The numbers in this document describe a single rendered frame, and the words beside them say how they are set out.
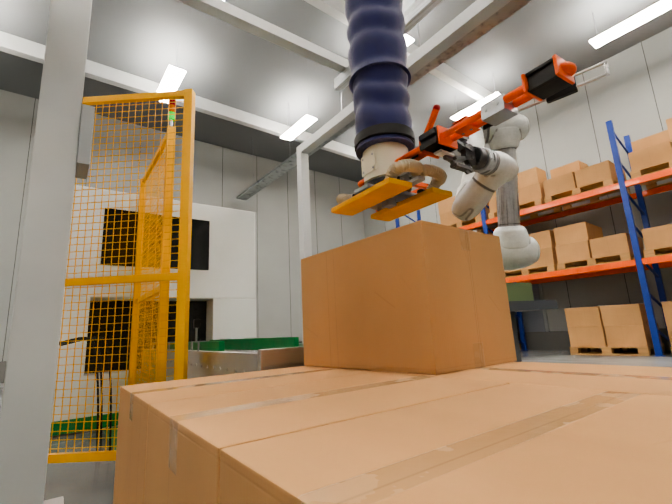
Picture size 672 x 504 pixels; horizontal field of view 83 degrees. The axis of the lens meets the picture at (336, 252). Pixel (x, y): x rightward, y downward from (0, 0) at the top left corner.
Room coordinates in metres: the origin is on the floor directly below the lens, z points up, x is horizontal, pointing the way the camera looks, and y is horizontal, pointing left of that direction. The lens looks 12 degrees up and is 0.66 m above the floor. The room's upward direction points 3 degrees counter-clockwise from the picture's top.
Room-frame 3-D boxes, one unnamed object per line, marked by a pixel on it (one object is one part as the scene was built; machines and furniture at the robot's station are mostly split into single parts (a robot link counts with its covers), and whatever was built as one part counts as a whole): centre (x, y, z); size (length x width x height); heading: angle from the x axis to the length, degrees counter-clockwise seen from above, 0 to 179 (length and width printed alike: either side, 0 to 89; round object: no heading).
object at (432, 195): (1.36, -0.28, 1.12); 0.34 x 0.10 x 0.05; 33
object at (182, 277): (2.01, 1.19, 1.05); 0.87 x 0.10 x 2.10; 88
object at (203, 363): (2.37, 0.98, 0.50); 2.31 x 0.05 x 0.19; 36
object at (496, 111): (0.92, -0.46, 1.22); 0.07 x 0.07 x 0.04; 33
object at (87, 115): (1.68, 1.19, 1.62); 0.20 x 0.05 x 0.30; 36
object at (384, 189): (1.26, -0.12, 1.12); 0.34 x 0.10 x 0.05; 33
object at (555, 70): (0.80, -0.52, 1.23); 0.08 x 0.07 x 0.05; 33
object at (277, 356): (1.63, 0.02, 0.58); 0.70 x 0.03 x 0.06; 126
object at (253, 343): (3.01, 0.71, 0.60); 1.60 x 0.11 x 0.09; 36
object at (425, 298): (1.33, -0.20, 0.74); 0.60 x 0.40 x 0.40; 38
